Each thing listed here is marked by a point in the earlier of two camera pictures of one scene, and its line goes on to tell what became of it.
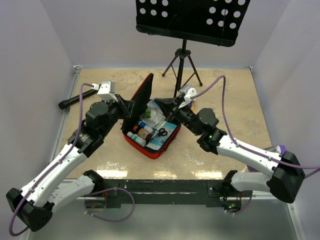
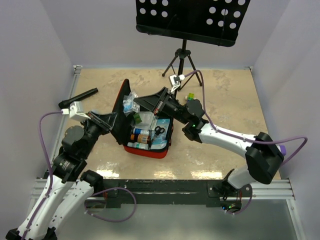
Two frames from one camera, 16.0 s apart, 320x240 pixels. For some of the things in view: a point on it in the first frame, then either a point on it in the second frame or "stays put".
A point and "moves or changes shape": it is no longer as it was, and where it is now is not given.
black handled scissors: [161, 131] moves or changes shape
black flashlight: [64, 104] stays put
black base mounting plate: [169, 193] stays put
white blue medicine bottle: [143, 124] -> [140, 131]
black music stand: [215, 22] stays put
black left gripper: [125, 106] -> [106, 122]
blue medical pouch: [161, 135] moves or changes shape
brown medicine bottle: [144, 134] -> [141, 138]
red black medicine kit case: [151, 125] moves or changes shape
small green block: [147, 113] -> [137, 118]
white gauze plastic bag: [157, 117] -> [146, 118]
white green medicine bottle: [137, 139] -> [138, 145]
